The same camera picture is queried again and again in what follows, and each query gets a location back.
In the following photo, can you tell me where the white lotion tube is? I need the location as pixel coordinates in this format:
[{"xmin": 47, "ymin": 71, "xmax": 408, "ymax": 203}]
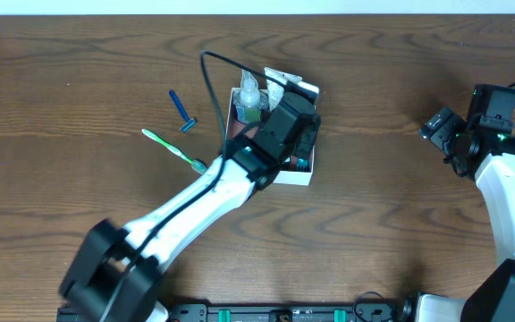
[{"xmin": 265, "ymin": 67, "xmax": 303, "ymax": 111}]

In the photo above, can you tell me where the teal toothpaste tube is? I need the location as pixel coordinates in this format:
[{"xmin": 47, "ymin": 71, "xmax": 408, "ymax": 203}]
[{"xmin": 295, "ymin": 158, "xmax": 309, "ymax": 173}]

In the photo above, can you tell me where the clear soap pump bottle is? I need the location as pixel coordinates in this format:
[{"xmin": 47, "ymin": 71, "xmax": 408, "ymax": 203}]
[{"xmin": 232, "ymin": 70, "xmax": 269, "ymax": 124}]

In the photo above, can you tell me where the green toothbrush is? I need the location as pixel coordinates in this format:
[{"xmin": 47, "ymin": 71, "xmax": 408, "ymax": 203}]
[{"xmin": 141, "ymin": 129, "xmax": 207, "ymax": 174}]

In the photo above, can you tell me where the blue disposable razor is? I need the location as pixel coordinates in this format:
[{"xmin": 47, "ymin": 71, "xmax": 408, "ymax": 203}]
[{"xmin": 168, "ymin": 89, "xmax": 197, "ymax": 132}]

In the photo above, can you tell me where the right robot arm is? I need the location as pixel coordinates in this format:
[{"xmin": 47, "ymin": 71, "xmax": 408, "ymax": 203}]
[{"xmin": 409, "ymin": 84, "xmax": 515, "ymax": 322}]

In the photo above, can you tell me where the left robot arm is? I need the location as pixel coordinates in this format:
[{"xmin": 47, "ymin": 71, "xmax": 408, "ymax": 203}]
[{"xmin": 59, "ymin": 92, "xmax": 320, "ymax": 321}]

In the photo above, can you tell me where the white box with brown interior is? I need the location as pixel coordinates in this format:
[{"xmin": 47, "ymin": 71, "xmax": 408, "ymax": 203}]
[{"xmin": 226, "ymin": 88, "xmax": 316, "ymax": 186}]

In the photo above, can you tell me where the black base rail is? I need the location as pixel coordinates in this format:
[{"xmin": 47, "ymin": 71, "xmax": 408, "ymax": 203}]
[{"xmin": 169, "ymin": 301, "xmax": 409, "ymax": 322}]

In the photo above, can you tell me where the left black cable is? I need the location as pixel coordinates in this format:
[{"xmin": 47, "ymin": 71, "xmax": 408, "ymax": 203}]
[{"xmin": 98, "ymin": 49, "xmax": 294, "ymax": 322}]

